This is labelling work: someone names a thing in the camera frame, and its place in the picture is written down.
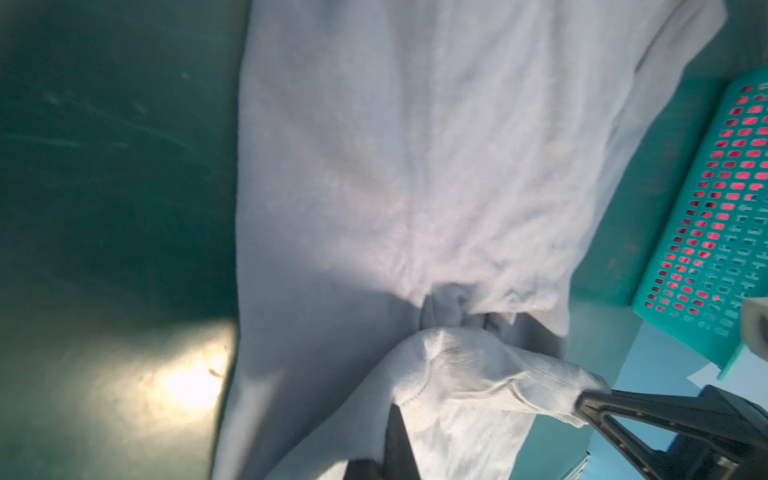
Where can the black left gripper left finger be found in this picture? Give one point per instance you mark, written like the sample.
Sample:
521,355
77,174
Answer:
363,470

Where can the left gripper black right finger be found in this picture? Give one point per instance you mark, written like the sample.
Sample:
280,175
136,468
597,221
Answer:
399,461

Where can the teal plastic basket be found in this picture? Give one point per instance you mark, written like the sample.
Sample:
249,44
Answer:
712,252

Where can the grey t-shirt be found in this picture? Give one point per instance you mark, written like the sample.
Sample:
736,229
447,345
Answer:
417,183

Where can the aluminium back rail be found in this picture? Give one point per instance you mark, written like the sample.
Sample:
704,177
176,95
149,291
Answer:
575,472

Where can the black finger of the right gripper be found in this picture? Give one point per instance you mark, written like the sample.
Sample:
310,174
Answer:
719,435

